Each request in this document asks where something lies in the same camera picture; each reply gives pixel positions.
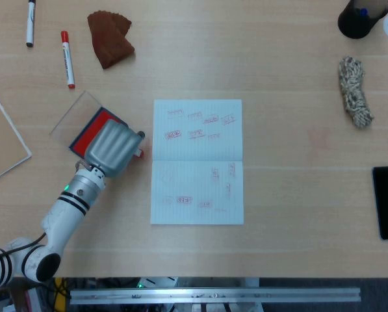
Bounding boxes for light blue stamped paper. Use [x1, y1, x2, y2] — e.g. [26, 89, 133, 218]
[149, 99, 246, 226]

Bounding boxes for red ink pad clear lid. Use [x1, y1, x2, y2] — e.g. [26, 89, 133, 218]
[49, 90, 130, 157]

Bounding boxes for brown folded cloth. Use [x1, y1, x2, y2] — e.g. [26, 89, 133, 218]
[86, 10, 136, 70]

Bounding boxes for red whiteboard marker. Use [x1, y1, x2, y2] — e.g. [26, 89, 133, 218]
[60, 31, 77, 90]

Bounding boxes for clear acrylic board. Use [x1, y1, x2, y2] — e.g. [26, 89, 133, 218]
[0, 84, 33, 188]

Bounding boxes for black whiteboard marker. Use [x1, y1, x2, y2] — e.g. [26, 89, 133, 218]
[25, 0, 38, 48]

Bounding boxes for black mesh pen holder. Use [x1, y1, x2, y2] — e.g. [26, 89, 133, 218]
[337, 0, 388, 40]

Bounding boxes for aluminium rail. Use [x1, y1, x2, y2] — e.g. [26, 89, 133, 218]
[69, 286, 362, 306]

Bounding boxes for braided rope bundle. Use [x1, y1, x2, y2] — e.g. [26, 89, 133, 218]
[338, 56, 376, 130]

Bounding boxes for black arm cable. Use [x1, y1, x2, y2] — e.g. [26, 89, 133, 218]
[0, 231, 49, 265]

